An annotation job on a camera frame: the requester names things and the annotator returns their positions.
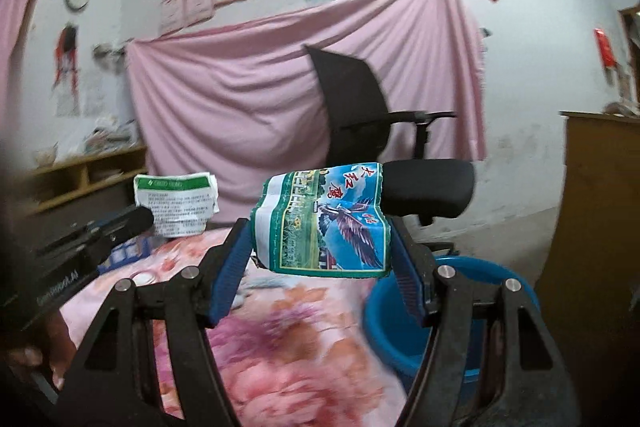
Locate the pink hanging sheet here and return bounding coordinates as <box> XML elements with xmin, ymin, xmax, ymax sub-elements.
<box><xmin>125</xmin><ymin>0</ymin><xmax>488</xmax><ymax>229</ymax></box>

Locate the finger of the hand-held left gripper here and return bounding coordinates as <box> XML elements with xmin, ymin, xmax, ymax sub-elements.
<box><xmin>87</xmin><ymin>205</ymin><xmax>155</xmax><ymax>258</ymax></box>

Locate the pink floral blanket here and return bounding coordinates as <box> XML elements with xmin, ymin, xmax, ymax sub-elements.
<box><xmin>60</xmin><ymin>227</ymin><xmax>408</xmax><ymax>427</ymax></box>

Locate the blue plastic basin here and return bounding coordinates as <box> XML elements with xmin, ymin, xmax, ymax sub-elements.
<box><xmin>362</xmin><ymin>255</ymin><xmax>541</xmax><ymax>383</ymax></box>

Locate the pile of papers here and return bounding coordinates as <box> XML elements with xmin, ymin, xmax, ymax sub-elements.
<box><xmin>82</xmin><ymin>117</ymin><xmax>140</xmax><ymax>155</ymax></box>

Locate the dark wooden door frame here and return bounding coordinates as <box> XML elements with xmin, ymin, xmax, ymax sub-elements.
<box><xmin>617</xmin><ymin>4</ymin><xmax>640</xmax><ymax>102</ymax></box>

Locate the red hanging ornament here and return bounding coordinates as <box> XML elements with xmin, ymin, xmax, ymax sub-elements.
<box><xmin>594</xmin><ymin>28</ymin><xmax>617</xmax><ymax>68</ymax></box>

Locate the wooden shelf unit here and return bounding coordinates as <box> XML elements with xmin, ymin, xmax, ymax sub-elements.
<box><xmin>20</xmin><ymin>146</ymin><xmax>148</xmax><ymax>228</ymax></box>

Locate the white green paper packet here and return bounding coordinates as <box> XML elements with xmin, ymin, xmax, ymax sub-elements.
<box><xmin>133</xmin><ymin>173</ymin><xmax>221</xmax><ymax>239</ymax></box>

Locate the black office chair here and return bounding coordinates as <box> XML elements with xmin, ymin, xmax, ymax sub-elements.
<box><xmin>304</xmin><ymin>44</ymin><xmax>476</xmax><ymax>258</ymax></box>

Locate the red black knot ornament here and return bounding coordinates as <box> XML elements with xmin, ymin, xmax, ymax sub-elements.
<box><xmin>54</xmin><ymin>23</ymin><xmax>81</xmax><ymax>84</ymax></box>

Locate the wooden cabinet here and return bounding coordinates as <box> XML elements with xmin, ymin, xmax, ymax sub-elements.
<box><xmin>537</xmin><ymin>109</ymin><xmax>640</xmax><ymax>427</ymax></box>

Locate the blue green printed wrapper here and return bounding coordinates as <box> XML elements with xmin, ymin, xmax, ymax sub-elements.
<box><xmin>249</xmin><ymin>163</ymin><xmax>392</xmax><ymax>281</ymax></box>

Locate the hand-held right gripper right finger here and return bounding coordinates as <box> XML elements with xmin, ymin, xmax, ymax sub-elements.
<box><xmin>387</xmin><ymin>219</ymin><xmax>583</xmax><ymax>427</ymax></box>

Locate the person's left hand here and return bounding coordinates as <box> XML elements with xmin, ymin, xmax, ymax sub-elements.
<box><xmin>0</xmin><ymin>309</ymin><xmax>78</xmax><ymax>408</ymax></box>

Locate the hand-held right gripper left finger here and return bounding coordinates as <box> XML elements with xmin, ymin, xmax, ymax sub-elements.
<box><xmin>57</xmin><ymin>218</ymin><xmax>256</xmax><ymax>427</ymax></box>

